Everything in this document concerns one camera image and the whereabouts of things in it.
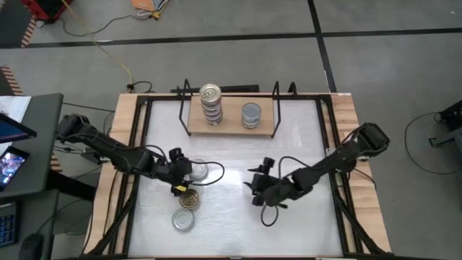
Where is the black keyboard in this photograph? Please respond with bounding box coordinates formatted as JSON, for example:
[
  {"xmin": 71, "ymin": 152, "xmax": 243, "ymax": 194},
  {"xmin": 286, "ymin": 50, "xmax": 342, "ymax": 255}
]
[{"xmin": 0, "ymin": 201, "xmax": 19, "ymax": 248}]

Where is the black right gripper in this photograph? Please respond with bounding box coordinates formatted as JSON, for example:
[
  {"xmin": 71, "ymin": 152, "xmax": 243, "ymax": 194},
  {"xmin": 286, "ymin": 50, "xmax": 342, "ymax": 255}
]
[{"xmin": 243, "ymin": 156, "xmax": 292, "ymax": 207}]

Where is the white paper sheet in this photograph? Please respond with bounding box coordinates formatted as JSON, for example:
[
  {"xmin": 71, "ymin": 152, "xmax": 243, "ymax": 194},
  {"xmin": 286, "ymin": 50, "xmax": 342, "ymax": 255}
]
[{"xmin": 0, "ymin": 95, "xmax": 32, "ymax": 126}]

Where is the black looped floor cable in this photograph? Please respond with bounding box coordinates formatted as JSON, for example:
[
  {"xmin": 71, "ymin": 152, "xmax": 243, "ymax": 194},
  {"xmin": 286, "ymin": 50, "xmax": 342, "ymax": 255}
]
[{"xmin": 403, "ymin": 110, "xmax": 462, "ymax": 177}]

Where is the black computer mouse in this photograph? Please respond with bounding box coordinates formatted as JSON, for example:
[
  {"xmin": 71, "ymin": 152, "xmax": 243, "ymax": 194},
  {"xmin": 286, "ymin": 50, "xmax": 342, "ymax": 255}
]
[{"xmin": 18, "ymin": 233, "xmax": 45, "ymax": 260}]

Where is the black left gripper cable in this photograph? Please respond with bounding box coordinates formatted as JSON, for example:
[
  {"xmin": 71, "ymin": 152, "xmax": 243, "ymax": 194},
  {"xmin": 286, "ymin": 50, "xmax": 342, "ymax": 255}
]
[{"xmin": 144, "ymin": 144, "xmax": 225, "ymax": 187}]

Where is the tablet with blue screen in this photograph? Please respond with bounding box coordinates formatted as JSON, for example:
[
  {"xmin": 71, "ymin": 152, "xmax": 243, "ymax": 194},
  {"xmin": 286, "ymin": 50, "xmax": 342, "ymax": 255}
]
[{"xmin": 0, "ymin": 113, "xmax": 38, "ymax": 144}]

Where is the dark hazard-striped floor mat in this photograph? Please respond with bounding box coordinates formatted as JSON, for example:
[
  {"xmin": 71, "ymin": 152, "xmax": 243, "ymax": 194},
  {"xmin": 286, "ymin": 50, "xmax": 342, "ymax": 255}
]
[
  {"xmin": 0, "ymin": 0, "xmax": 38, "ymax": 49},
  {"xmin": 0, "ymin": 64, "xmax": 25, "ymax": 96}
]

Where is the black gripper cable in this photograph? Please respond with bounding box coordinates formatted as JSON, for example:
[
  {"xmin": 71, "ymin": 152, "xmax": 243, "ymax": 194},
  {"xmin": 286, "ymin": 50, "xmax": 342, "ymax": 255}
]
[
  {"xmin": 259, "ymin": 156, "xmax": 312, "ymax": 228},
  {"xmin": 144, "ymin": 144, "xmax": 225, "ymax": 187}
]

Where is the black equipment stand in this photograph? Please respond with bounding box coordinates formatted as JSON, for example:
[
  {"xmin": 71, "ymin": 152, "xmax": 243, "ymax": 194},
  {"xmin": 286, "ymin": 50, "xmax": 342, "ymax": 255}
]
[{"xmin": 428, "ymin": 100, "xmax": 462, "ymax": 148}]

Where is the black flat bar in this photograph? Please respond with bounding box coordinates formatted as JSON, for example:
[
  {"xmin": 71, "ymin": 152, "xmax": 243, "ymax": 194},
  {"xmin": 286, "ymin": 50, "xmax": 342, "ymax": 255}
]
[{"xmin": 170, "ymin": 84, "xmax": 261, "ymax": 94}]

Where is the dark grey lower desk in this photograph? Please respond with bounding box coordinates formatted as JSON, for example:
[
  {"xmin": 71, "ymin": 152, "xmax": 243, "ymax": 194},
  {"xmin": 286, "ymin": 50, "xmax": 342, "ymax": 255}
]
[{"xmin": 0, "ymin": 189, "xmax": 61, "ymax": 260}]

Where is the black power plug cable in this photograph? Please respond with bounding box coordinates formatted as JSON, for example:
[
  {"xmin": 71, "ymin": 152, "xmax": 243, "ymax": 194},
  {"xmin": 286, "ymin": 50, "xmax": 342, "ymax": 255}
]
[{"xmin": 126, "ymin": 80, "xmax": 154, "ymax": 94}]

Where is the black smartphone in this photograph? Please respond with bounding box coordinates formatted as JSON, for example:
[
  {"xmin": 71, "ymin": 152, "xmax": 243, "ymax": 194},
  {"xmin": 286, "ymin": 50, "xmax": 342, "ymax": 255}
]
[{"xmin": 0, "ymin": 145, "xmax": 31, "ymax": 191}]

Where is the orange box with cables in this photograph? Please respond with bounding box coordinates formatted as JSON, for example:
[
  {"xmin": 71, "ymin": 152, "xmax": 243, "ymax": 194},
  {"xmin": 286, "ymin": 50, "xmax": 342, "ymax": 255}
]
[{"xmin": 130, "ymin": 0, "xmax": 170, "ymax": 20}]

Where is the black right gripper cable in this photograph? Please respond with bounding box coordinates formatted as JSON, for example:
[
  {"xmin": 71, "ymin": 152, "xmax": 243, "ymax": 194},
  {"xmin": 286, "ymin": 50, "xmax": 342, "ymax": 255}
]
[{"xmin": 259, "ymin": 156, "xmax": 312, "ymax": 228}]

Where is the wooden shelf black wire frame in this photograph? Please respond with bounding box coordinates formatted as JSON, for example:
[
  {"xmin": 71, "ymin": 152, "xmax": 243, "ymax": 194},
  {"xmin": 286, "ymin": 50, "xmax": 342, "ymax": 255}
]
[{"xmin": 176, "ymin": 78, "xmax": 299, "ymax": 140}]

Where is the yellow cable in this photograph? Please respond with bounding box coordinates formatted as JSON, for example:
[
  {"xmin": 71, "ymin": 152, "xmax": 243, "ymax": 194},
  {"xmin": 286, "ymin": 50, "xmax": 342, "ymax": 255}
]
[{"xmin": 60, "ymin": 0, "xmax": 135, "ymax": 85}]

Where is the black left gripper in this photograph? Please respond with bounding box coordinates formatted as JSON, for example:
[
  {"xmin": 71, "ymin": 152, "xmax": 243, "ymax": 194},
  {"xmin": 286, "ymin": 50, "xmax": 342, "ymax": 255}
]
[{"xmin": 164, "ymin": 147, "xmax": 194, "ymax": 198}]

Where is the white glossy table sheet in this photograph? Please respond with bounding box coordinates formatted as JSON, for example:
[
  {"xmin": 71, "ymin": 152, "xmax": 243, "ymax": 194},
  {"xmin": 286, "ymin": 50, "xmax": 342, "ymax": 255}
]
[{"xmin": 128, "ymin": 99, "xmax": 344, "ymax": 258}]

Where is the black metal table frame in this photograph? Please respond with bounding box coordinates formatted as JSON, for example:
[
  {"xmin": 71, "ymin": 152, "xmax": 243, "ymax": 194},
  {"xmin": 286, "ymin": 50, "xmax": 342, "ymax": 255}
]
[{"xmin": 77, "ymin": 92, "xmax": 396, "ymax": 260}]

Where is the red tool cart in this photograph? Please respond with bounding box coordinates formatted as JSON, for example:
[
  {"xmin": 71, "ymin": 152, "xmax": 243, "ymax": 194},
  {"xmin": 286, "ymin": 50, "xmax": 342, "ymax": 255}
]
[{"xmin": 20, "ymin": 0, "xmax": 75, "ymax": 23}]

